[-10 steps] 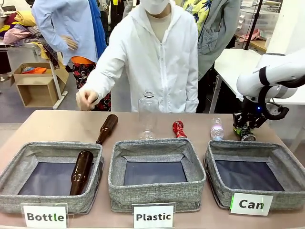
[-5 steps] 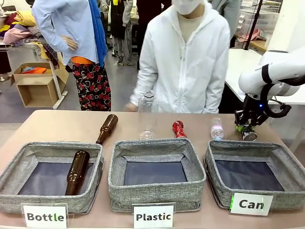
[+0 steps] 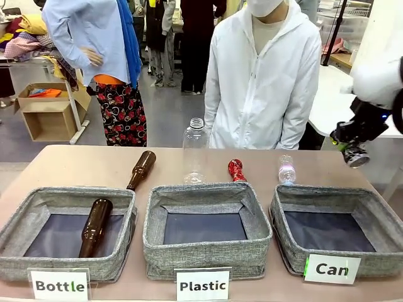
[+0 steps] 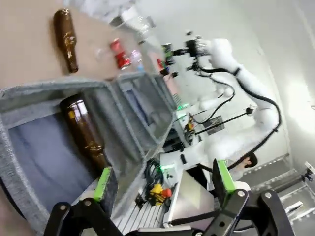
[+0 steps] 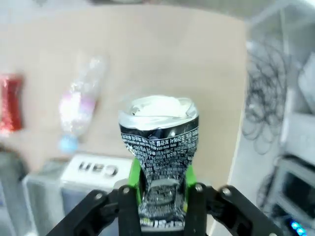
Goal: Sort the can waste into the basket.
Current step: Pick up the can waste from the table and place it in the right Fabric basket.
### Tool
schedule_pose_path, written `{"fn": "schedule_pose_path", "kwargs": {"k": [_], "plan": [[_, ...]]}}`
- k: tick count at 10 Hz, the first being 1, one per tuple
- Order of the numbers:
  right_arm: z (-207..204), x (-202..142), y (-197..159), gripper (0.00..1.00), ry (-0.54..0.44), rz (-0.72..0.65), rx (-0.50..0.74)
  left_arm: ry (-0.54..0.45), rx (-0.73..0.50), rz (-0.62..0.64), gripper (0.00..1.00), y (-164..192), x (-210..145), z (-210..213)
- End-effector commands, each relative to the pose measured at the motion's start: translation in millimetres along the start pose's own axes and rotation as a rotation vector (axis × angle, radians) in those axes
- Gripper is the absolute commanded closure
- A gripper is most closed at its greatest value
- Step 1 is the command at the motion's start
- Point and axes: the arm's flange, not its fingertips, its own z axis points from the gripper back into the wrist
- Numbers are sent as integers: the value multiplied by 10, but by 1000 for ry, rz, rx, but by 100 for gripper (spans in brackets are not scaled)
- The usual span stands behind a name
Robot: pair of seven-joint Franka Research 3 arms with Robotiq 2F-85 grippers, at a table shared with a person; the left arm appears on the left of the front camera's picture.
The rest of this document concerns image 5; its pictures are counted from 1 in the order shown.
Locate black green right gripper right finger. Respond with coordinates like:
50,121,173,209
182,166,284,236

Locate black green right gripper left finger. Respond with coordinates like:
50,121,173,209
48,158,144,236

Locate crushed black drink can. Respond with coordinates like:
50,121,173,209
117,94,199,227

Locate grey basket with can label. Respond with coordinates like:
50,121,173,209
22,153,135,236

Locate crushed red drink can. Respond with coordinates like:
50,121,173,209
0,72,26,133

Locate black device with blue lights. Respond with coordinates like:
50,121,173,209
255,154,315,236

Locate crushed clear plastic bottle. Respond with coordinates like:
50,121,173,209
57,55,108,154

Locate white equipment box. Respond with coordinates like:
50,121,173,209
285,50,315,158

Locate tangled black cables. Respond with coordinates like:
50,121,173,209
242,40,296,155

